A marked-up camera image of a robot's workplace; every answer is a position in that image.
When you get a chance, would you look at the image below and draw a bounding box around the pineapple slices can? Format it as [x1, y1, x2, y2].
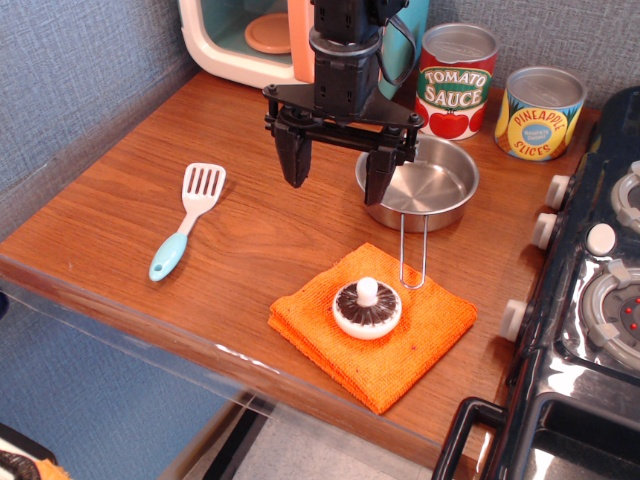
[494, 66, 587, 162]

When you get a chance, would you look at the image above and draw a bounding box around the orange microwave plate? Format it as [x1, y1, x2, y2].
[244, 13, 291, 55]

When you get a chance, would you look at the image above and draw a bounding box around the toy microwave oven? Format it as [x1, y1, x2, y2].
[179, 1, 429, 98]

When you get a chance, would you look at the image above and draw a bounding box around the tomato sauce can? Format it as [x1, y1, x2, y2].
[415, 23, 499, 140]

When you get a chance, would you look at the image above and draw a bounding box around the orange folded cloth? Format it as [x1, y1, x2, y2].
[268, 243, 477, 414]

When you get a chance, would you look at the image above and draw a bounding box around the white and teal spatula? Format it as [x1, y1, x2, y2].
[148, 163, 227, 282]

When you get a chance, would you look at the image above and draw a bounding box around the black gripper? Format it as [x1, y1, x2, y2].
[263, 38, 424, 205]

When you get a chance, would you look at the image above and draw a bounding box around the toy mushroom slice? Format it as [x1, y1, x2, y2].
[332, 277, 402, 340]

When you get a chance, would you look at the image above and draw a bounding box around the small steel pot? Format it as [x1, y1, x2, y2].
[365, 135, 480, 290]

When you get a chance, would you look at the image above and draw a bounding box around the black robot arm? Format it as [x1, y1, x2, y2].
[263, 1, 424, 205]

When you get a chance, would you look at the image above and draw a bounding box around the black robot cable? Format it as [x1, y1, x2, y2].
[374, 13, 418, 89]

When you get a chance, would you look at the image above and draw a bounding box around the black toy stove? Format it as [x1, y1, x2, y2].
[433, 87, 639, 479]

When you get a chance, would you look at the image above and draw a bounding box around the orange object at corner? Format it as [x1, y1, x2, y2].
[0, 449, 71, 480]

